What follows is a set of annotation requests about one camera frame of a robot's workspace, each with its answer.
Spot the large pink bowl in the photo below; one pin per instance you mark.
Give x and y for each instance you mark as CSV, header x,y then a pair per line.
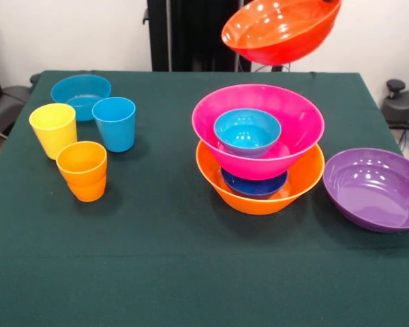
x,y
293,136

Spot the red bowl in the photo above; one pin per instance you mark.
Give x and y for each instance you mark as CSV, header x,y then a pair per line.
x,y
279,37

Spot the small dark blue bowl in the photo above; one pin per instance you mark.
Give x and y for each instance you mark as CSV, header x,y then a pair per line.
x,y
252,189

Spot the light blue ribbed bowl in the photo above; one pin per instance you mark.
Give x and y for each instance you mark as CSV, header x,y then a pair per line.
x,y
247,133

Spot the yellow cup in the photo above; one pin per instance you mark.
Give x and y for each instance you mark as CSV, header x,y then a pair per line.
x,y
52,133

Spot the orange cup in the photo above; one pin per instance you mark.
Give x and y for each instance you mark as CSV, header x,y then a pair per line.
x,y
83,177

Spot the purple bowl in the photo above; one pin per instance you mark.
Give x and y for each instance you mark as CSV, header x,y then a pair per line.
x,y
375,194

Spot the dark green tablecloth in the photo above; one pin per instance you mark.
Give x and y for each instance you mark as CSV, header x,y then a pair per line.
x,y
122,255

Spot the light blue shallow bowl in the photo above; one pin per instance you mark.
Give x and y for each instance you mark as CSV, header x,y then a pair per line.
x,y
78,88

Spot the light blue cup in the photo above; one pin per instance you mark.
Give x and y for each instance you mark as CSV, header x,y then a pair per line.
x,y
114,129

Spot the black office chair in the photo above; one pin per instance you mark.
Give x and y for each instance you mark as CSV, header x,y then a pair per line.
x,y
7,102

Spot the large orange bowl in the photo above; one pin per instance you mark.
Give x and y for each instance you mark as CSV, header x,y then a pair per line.
x,y
259,206

